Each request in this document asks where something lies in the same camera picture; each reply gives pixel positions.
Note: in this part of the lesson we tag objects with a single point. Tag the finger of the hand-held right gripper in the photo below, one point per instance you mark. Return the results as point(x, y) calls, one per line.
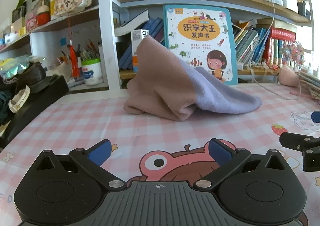
point(316, 117)
point(293, 140)

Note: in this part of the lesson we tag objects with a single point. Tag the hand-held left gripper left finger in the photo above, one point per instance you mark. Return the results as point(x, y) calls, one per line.
point(98, 152)

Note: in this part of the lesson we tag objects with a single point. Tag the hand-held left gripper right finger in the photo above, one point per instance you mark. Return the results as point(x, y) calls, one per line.
point(220, 152)

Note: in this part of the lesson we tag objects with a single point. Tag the pink and purple sweater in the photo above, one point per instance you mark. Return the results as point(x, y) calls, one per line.
point(160, 78)

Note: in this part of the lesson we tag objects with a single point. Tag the pink checked cartoon tablecloth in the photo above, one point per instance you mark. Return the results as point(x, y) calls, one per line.
point(100, 125)

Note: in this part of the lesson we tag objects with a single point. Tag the stack of flat books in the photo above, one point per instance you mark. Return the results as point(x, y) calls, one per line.
point(310, 85)

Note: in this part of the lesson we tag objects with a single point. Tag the pink plush toy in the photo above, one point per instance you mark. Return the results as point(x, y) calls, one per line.
point(287, 77)

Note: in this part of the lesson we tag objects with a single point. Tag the colourful flower bouquet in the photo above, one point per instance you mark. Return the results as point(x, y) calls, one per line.
point(293, 53)

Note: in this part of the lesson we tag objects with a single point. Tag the black box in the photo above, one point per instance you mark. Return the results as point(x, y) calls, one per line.
point(37, 108)

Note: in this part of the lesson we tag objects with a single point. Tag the white jar with green lid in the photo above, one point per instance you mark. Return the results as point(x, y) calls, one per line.
point(92, 73)

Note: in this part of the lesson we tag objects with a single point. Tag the small white box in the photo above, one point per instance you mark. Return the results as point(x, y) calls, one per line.
point(240, 66)

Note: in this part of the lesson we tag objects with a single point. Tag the red tassel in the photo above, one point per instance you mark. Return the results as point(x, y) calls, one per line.
point(74, 65)

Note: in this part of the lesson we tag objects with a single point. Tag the white wristwatch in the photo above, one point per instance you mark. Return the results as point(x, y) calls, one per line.
point(18, 98)

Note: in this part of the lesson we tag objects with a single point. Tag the row of thin colourful books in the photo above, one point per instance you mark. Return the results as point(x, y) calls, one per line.
point(252, 43)

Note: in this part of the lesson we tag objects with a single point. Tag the bunch of pens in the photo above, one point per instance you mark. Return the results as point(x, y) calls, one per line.
point(86, 52)

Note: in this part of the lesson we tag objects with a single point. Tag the black leather shoe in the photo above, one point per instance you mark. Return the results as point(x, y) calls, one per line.
point(32, 75)

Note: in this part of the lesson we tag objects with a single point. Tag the dark green cloth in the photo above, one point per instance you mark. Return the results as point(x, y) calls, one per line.
point(3, 108)

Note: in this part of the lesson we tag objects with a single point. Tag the white and orange toothpaste box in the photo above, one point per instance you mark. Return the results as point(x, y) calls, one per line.
point(136, 48)

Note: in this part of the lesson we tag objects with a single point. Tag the iridescent plastic bag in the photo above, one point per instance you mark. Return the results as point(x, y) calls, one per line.
point(17, 64)

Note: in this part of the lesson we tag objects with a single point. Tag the white wooden bookshelf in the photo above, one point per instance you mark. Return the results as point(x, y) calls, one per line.
point(105, 28)

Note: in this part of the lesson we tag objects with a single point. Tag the illustrated children's book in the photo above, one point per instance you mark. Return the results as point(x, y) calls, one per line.
point(197, 28)

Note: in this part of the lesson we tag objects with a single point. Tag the row of blue books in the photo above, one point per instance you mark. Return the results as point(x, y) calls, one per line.
point(155, 28)

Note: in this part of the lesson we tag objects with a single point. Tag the red round jar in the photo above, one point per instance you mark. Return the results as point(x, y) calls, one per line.
point(43, 18)

